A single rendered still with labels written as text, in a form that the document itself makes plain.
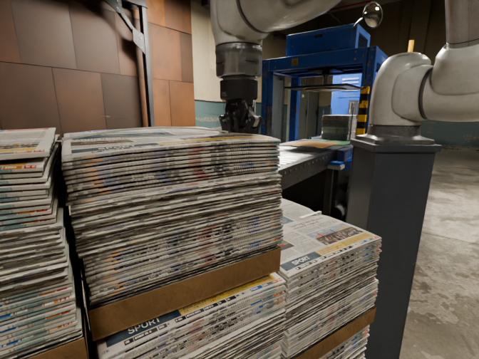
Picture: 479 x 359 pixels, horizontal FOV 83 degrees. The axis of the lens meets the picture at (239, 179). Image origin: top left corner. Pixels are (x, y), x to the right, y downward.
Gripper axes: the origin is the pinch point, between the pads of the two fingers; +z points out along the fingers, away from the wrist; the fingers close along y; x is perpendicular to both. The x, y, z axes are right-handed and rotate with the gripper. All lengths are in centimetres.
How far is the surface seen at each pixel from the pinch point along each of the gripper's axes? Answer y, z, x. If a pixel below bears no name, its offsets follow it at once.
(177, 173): 16.1, -6.9, -19.3
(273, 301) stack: 18.5, 16.2, -5.3
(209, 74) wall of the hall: -469, -84, 230
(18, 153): 18.7, -11.0, -34.0
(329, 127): -150, 4, 212
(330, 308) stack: 18.4, 24.5, 10.0
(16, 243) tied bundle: 20.4, -3.8, -35.2
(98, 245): 16.5, -0.1, -29.0
